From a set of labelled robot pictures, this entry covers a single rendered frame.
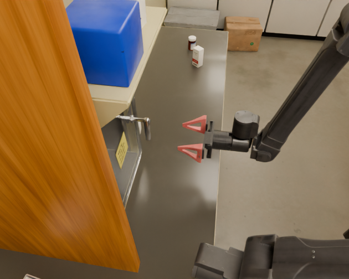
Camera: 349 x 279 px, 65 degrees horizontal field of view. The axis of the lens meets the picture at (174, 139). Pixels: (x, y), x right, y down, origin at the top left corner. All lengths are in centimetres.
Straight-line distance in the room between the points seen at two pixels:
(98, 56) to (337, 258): 39
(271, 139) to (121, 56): 50
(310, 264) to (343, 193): 200
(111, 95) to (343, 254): 36
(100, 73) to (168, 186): 62
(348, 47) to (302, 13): 319
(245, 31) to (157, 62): 201
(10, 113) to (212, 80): 113
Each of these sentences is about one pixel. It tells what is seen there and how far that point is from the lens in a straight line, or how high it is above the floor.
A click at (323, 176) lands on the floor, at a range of 241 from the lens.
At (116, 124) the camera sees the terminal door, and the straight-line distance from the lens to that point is 68.
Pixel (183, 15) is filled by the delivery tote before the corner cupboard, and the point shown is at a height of 33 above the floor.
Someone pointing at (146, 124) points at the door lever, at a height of 119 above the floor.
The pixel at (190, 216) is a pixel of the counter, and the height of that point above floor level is 94.
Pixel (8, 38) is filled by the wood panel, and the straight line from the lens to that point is 30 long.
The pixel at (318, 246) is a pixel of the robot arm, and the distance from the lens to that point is 41.
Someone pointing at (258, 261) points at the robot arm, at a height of 137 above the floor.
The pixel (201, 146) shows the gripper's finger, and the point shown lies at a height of 118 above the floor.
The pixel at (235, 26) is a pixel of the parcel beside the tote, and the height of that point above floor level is 28.
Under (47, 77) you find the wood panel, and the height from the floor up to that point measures 161.
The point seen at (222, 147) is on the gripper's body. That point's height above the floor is 115.
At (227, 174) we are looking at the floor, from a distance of 217.
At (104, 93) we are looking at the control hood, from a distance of 43.
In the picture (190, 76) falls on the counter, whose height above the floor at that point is 94.
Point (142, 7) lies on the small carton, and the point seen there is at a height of 155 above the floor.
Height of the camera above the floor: 177
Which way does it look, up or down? 49 degrees down
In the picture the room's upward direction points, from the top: straight up
